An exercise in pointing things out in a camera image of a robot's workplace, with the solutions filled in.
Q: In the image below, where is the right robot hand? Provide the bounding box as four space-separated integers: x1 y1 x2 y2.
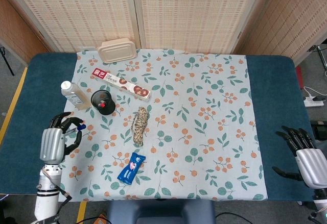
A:
272 125 327 189

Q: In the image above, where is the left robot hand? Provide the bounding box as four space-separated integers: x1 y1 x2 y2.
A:
40 111 84 164

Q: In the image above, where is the blue marker pen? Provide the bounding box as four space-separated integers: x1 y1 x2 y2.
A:
64 123 86 135

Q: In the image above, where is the clear plastic drink bottle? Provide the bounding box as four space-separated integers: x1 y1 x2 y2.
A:
60 81 92 111

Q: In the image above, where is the white power strip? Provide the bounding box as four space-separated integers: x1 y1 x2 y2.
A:
302 95 324 108

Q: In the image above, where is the blue Oreo snack packet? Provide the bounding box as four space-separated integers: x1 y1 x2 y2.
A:
116 152 147 186

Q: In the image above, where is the long red white box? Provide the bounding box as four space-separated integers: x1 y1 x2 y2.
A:
91 67 152 103

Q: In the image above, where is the orange box on floor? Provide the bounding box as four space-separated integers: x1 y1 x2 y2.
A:
92 213 107 224

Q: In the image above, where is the black tripod stand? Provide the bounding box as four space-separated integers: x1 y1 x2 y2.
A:
0 44 15 77

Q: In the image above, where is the floral tablecloth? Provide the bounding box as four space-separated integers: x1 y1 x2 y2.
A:
42 48 268 202

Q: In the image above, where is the metal stand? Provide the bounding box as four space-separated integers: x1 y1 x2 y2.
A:
307 44 327 78

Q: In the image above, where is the beige lunch box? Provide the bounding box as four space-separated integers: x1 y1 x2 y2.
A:
97 37 138 64

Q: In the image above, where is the bamboo folding screen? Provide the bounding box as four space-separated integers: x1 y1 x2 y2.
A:
0 0 327 67

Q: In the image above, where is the white power cable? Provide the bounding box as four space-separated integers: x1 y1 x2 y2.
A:
302 86 327 97

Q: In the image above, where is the coiled braided rope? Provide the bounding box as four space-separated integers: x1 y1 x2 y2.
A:
130 106 150 147

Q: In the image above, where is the black floor cable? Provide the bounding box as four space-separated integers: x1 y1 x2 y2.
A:
215 211 248 224

